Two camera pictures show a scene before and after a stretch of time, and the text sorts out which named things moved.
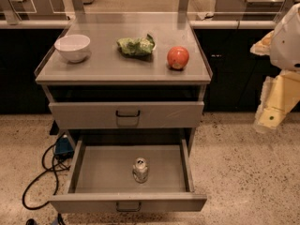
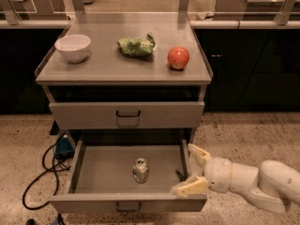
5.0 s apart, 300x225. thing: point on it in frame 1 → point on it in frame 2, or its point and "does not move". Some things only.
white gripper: [287, 44] → [217, 172]
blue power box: [64, 148] does not move
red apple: [177, 57] does not move
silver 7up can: [140, 170] does not move
